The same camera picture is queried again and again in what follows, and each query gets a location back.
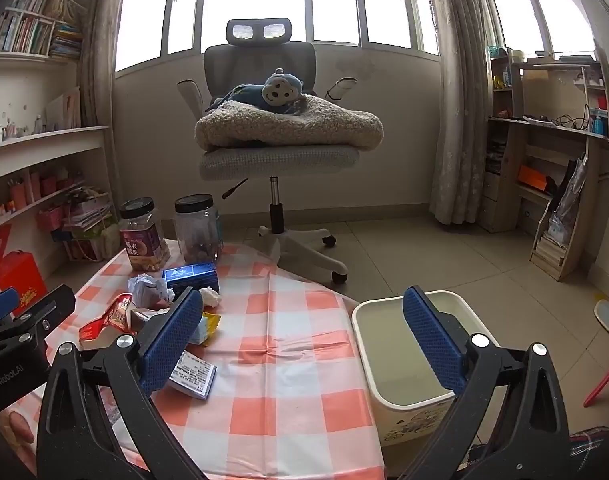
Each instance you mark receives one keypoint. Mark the white labelled small box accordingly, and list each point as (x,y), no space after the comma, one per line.
(194,375)

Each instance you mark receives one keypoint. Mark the orange checkered tablecloth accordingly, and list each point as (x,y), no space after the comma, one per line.
(294,320)

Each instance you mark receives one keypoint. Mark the dark plaid cloth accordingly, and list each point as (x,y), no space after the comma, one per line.
(589,447)

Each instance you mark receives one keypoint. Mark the red snack wrapper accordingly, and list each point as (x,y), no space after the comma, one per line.
(109,317)

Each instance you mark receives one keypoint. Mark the white bookshelf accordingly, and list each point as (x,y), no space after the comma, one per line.
(44,142)

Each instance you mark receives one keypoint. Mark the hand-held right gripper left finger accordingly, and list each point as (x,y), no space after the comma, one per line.
(170,342)

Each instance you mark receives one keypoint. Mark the pile of paper bags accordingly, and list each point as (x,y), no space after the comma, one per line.
(89,220)

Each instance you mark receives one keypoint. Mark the purple label nut jar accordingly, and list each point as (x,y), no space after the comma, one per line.
(142,247)

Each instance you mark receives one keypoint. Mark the small crumpled tissue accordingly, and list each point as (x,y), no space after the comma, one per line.
(209,296)

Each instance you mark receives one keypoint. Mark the yellow snack wrapper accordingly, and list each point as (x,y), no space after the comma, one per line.
(208,327)

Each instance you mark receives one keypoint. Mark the white plastic bin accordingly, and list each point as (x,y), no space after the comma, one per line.
(392,330)

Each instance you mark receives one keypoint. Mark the orange box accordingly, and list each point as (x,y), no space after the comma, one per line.
(533,179)

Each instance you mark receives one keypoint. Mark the white framed window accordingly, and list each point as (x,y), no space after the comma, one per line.
(534,5)
(264,0)

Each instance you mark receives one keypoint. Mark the silver foil bag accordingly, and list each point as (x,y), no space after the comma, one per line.
(569,200)

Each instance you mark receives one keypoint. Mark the grey office chair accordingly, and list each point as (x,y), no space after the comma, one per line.
(264,57)

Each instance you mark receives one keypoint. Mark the row of books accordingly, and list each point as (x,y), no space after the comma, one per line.
(24,35)

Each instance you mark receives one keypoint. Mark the crumpled white plastic bag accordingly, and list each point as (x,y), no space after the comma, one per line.
(147,290)

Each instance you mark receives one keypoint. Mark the person's left hand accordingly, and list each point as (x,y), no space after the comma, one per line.
(20,427)

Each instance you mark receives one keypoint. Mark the blue monkey plush toy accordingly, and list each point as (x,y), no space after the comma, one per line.
(279,91)

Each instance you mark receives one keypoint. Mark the grey curtain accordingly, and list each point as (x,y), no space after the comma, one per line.
(99,110)
(459,135)

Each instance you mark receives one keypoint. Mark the wooden shelf unit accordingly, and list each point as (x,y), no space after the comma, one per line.
(514,160)

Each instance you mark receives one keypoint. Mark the beige fleece blanket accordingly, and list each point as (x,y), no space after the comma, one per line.
(294,125)

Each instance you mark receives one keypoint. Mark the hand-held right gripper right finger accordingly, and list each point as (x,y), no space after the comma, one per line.
(432,345)

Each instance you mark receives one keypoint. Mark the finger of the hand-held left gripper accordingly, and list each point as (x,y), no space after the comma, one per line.
(52,305)
(0,306)

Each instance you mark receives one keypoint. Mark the clear plastic jar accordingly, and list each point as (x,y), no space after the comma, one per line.
(199,235)

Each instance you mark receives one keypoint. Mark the blue cardboard box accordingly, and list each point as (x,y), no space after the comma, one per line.
(189,275)

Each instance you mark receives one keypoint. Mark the red gift box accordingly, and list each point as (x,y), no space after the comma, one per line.
(22,272)

